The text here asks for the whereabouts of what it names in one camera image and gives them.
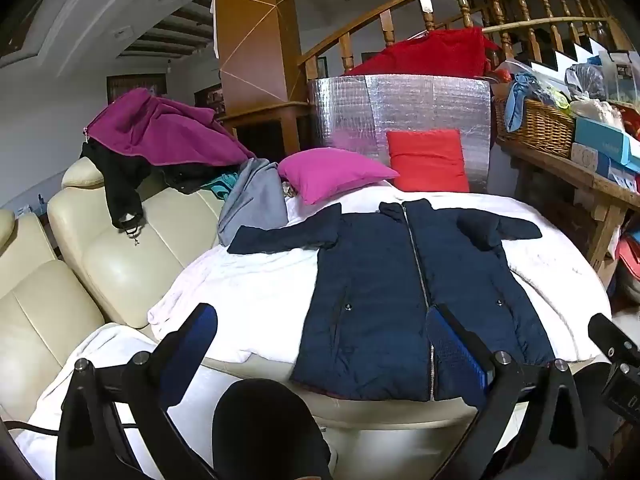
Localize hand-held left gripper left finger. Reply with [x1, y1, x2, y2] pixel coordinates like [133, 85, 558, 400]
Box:
[55, 303, 221, 480]

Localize black garment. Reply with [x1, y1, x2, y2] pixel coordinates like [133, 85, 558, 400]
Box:
[80, 140, 221, 246]

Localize wooden side table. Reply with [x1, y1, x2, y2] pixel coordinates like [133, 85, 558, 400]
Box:
[495, 137, 640, 291]

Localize red bag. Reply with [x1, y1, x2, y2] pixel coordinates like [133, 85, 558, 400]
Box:
[615, 232, 640, 306]

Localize silver foil insulation board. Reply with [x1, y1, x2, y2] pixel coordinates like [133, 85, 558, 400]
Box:
[307, 74, 493, 193]

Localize light blue cloth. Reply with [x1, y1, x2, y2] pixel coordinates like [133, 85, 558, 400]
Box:
[504, 72, 543, 132]

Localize grey garment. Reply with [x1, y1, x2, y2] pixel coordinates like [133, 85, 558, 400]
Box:
[217, 158, 290, 247]

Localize wooden pillar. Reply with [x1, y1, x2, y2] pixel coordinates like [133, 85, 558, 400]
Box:
[214, 0, 306, 116]

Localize wicker basket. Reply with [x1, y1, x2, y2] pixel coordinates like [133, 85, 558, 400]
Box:
[492, 95, 576, 159]

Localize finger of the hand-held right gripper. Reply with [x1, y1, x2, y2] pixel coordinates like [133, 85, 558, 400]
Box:
[588, 312, 640, 361]

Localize magenta pillow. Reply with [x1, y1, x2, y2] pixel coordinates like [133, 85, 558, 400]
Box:
[277, 148, 401, 206]

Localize black cable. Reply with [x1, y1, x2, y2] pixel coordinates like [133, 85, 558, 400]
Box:
[0, 421, 66, 437]

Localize blue cardboard box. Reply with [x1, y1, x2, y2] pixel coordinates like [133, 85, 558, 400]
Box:
[574, 117, 640, 173]

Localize red cloth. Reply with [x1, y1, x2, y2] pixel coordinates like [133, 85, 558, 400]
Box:
[342, 27, 501, 78]

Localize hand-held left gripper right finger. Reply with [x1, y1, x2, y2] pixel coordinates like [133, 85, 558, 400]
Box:
[425, 303, 588, 480]

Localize white cloth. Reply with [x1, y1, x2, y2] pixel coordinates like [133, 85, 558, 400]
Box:
[15, 322, 341, 480]

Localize red pillow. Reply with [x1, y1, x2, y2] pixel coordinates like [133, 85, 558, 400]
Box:
[386, 129, 471, 194]

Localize magenta fleece jacket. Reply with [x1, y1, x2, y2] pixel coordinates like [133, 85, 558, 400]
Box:
[82, 87, 258, 168]

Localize person's black trouser leg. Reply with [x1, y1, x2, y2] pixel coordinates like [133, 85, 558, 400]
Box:
[212, 379, 333, 480]

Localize navy blue jacket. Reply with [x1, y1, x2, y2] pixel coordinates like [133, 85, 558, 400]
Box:
[227, 199, 556, 402]

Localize white blanket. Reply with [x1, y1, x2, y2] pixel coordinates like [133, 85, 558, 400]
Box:
[147, 180, 613, 366]

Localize cream leather sofa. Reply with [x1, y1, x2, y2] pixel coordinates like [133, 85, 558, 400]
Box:
[0, 157, 226, 426]

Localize clear plastic bag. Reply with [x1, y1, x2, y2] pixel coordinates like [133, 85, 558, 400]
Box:
[565, 62, 608, 101]

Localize teal garment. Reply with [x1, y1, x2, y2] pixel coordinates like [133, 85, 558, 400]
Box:
[202, 172, 241, 201]

